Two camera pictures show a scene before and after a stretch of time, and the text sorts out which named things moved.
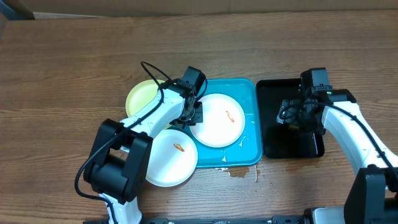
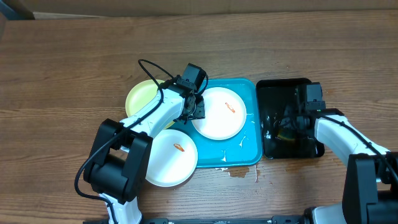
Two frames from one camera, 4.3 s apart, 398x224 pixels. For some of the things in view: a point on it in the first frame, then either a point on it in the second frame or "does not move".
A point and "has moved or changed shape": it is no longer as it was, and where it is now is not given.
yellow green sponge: x=293 y=127 has moved or changed shape
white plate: x=172 y=159 does not move
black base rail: x=275 y=219 does not move
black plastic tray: x=280 y=141 does not move
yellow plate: x=140 y=95 does not move
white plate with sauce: x=223 y=121 has moved or changed shape
